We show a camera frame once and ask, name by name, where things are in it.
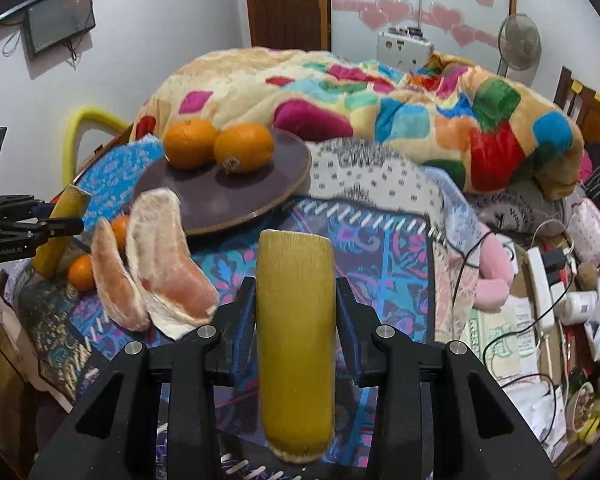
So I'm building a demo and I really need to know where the yellow foam tube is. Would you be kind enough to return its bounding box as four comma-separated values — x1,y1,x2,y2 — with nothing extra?
61,105,131,185

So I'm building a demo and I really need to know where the blue patterned cloth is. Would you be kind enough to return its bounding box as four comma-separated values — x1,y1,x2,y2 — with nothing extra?
76,136,163,232

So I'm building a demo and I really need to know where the white standing fan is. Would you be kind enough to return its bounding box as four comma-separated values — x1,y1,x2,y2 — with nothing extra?
496,13,542,76

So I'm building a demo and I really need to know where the white bottle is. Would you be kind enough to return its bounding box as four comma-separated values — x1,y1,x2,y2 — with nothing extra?
555,290,598,326

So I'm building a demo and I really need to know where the white patterned pillow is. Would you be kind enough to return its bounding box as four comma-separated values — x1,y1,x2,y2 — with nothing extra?
306,138,445,244

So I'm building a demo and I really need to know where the wardrobe with pink hearts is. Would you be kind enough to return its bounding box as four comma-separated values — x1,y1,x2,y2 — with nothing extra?
330,0,517,72

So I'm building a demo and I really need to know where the large pomelo segment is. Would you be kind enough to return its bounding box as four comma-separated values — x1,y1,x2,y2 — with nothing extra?
125,188,220,340

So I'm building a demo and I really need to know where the small pomelo segment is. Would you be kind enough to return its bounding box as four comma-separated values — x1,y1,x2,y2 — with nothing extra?
91,218,150,333

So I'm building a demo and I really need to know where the brown wooden door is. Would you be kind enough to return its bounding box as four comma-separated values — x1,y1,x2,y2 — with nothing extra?
246,0,332,51

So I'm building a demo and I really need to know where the wooden headboard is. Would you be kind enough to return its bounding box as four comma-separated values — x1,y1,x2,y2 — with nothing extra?
554,67,600,143

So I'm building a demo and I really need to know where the round dark brown plate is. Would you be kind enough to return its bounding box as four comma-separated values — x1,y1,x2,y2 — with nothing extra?
132,129,312,235

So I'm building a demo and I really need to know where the small tangerine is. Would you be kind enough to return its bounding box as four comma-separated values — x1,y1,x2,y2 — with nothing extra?
110,214,130,254
67,255,96,292

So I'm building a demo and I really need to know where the pink plush toy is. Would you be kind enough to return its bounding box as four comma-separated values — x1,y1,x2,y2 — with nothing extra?
475,222,515,311

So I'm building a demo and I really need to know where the white box appliance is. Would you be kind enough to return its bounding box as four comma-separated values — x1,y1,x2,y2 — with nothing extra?
376,27,434,73

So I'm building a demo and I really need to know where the large orange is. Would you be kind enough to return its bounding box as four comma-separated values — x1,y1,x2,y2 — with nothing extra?
213,122,275,174
162,119,218,170

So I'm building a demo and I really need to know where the colourful patchwork blanket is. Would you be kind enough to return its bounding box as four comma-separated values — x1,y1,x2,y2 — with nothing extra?
131,48,584,200

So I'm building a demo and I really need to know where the white power strip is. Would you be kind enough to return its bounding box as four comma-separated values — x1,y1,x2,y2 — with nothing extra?
526,247,555,334

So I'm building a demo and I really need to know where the small wall monitor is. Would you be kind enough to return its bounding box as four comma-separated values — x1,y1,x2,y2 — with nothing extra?
23,0,96,60

